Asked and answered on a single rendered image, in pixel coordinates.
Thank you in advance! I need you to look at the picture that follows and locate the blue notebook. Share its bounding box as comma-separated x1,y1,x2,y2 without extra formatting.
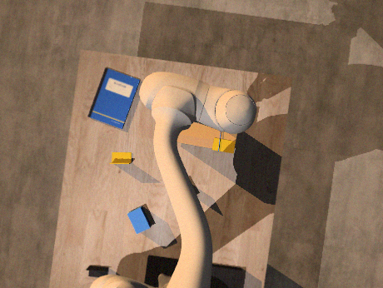
88,68,140,129

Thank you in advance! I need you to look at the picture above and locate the blue box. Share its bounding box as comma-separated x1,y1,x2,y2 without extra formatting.
127,206,152,234

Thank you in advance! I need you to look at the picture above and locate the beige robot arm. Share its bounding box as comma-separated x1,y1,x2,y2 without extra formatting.
90,72,257,288

